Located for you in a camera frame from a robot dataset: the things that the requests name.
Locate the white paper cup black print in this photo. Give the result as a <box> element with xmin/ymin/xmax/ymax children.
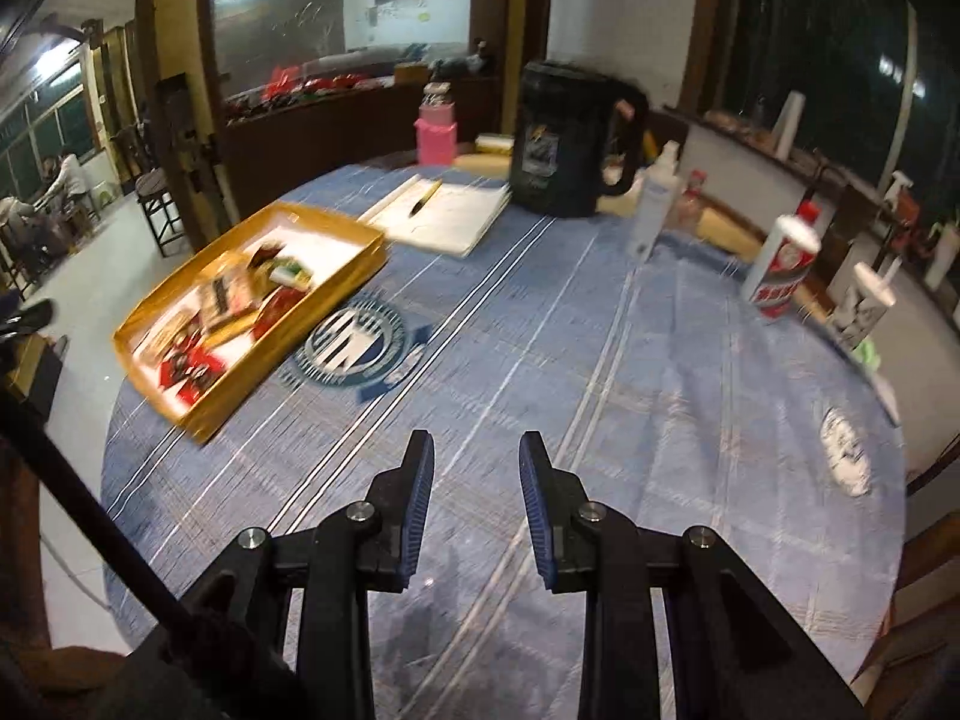
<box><xmin>828</xmin><ymin>262</ymin><xmax>896</xmax><ymax>351</ymax></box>

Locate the white red liquor bottle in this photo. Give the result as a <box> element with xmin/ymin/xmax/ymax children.
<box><xmin>740</xmin><ymin>200</ymin><xmax>822</xmax><ymax>319</ymax></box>

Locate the small red candy packet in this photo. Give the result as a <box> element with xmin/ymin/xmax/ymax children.
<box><xmin>160</xmin><ymin>330</ymin><xmax>226</xmax><ymax>406</ymax></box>

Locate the black electric kettle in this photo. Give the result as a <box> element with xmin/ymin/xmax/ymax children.
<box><xmin>509</xmin><ymin>60</ymin><xmax>649</xmax><ymax>218</ymax></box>

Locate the small clear liquor bottle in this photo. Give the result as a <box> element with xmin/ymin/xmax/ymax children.
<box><xmin>667</xmin><ymin>169</ymin><xmax>706</xmax><ymax>234</ymax></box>

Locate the white notepad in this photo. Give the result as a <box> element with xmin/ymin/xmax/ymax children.
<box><xmin>358</xmin><ymin>176</ymin><xmax>509</xmax><ymax>259</ymax></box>

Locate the blue plaid tablecloth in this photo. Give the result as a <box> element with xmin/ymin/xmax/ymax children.
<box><xmin>101</xmin><ymin>208</ymin><xmax>905</xmax><ymax>718</ymax></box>

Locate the yellow cardboard tray box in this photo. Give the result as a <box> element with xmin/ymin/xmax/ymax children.
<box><xmin>112</xmin><ymin>202</ymin><xmax>387</xmax><ymax>444</ymax></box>

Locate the pink wrapped thermos bottle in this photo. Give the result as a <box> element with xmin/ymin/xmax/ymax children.
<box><xmin>415</xmin><ymin>82</ymin><xmax>457</xmax><ymax>166</ymax></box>

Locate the white plastic lotion bottle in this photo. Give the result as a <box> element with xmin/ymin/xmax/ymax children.
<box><xmin>628</xmin><ymin>140</ymin><xmax>680</xmax><ymax>262</ymax></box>

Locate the white pump dispenser bottle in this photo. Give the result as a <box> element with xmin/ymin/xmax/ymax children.
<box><xmin>882</xmin><ymin>169</ymin><xmax>913</xmax><ymax>213</ymax></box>

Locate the dark red snack packet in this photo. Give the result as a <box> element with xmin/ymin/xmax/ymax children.
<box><xmin>252</xmin><ymin>286</ymin><xmax>306</xmax><ymax>341</ymax></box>

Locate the green red snack packet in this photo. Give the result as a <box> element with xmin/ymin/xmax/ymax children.
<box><xmin>268</xmin><ymin>257</ymin><xmax>313</xmax><ymax>293</ymax></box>

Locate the tan cracker packet yellow edge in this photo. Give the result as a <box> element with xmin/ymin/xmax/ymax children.
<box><xmin>199</xmin><ymin>266</ymin><xmax>259</xmax><ymax>332</ymax></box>

